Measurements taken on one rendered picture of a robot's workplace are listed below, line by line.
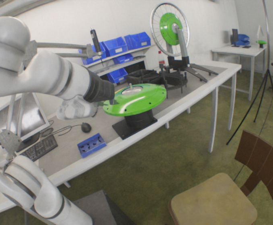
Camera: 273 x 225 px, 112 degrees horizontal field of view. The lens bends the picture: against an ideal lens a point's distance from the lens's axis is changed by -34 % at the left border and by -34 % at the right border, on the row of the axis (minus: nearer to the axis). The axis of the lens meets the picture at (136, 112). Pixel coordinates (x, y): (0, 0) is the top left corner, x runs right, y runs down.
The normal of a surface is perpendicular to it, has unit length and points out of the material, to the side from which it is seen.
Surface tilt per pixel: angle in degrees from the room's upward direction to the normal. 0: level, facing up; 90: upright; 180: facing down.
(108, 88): 79
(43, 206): 19
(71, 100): 60
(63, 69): 93
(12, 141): 90
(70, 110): 49
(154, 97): 24
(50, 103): 90
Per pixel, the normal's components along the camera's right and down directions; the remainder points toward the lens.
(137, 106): -0.16, -0.58
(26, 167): 0.66, -0.64
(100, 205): -0.23, -0.85
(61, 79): 0.88, 0.39
